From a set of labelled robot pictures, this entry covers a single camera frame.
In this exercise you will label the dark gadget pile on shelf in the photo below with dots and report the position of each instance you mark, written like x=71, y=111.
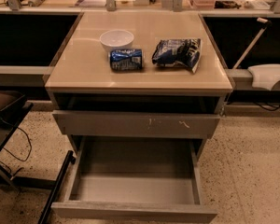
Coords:
x=227, y=4

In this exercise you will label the white curved base object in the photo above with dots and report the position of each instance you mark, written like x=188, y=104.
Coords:
x=265, y=76

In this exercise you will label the white rod with cap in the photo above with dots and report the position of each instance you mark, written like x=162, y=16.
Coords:
x=265, y=24

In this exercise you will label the black side cart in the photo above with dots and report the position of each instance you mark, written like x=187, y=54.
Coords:
x=13, y=109

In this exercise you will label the white bowl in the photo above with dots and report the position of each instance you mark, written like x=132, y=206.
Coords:
x=116, y=39

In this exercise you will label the grey middle drawer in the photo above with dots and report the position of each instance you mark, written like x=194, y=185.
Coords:
x=129, y=124

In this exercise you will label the blue chip bag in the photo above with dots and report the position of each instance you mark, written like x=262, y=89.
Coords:
x=178, y=52

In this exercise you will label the black metal bar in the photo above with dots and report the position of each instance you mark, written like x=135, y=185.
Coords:
x=69, y=158

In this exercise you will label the grey drawer cabinet with glass top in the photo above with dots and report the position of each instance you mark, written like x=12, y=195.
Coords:
x=82, y=79

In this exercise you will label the grey open bottom drawer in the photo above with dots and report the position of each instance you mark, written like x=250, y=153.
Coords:
x=135, y=179

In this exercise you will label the blue soda can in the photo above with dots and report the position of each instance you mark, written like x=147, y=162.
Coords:
x=126, y=59

